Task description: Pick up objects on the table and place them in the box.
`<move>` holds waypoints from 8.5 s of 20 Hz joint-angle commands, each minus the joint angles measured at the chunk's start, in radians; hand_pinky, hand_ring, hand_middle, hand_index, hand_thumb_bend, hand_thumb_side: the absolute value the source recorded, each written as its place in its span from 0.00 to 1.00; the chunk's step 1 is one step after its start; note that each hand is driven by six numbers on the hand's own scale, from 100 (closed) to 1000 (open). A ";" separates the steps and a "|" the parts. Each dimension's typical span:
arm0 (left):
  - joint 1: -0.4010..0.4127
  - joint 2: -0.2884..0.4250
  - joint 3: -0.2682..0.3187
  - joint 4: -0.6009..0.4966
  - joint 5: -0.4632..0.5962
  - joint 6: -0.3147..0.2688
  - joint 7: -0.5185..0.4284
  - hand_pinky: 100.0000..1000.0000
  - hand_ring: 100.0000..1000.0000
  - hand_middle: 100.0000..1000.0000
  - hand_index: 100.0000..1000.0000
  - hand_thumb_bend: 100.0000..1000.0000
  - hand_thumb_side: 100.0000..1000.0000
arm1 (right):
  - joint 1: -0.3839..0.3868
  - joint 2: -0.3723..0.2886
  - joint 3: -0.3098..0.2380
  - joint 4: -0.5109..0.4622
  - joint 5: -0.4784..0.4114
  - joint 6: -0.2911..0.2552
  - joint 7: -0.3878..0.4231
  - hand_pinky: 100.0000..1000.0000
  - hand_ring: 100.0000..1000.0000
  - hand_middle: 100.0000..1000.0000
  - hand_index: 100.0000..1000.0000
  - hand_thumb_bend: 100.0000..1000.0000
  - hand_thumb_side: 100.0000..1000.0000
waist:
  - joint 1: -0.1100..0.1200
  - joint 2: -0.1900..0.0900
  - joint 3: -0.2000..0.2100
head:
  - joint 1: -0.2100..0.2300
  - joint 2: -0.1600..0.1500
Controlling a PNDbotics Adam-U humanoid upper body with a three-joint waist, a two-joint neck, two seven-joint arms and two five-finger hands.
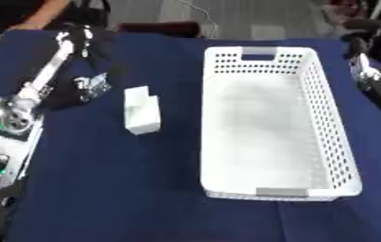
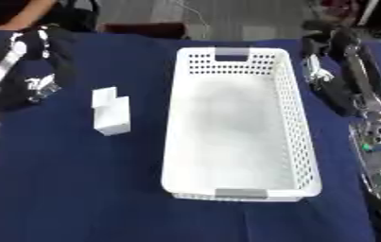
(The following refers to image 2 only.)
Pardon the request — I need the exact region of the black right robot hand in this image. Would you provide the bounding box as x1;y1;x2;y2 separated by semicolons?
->
299;20;381;118

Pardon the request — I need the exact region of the white perforated plastic basket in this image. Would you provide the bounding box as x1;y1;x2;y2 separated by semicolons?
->
160;46;324;203

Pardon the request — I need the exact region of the black bag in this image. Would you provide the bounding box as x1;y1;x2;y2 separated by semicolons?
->
58;0;103;33

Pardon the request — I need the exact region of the dark brown chair seat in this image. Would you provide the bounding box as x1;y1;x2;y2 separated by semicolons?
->
97;22;192;41

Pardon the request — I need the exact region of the white stepped foam block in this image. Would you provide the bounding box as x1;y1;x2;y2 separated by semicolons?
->
89;86;132;137

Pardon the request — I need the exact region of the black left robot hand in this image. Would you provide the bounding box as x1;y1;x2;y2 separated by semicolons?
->
0;25;78;112

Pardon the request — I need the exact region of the person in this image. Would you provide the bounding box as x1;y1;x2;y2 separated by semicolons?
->
0;0;63;33

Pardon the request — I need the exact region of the dark equipment with white bar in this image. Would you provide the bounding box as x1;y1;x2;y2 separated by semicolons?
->
307;0;381;40

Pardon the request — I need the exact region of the thin white cable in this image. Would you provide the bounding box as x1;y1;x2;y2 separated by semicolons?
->
175;0;214;40

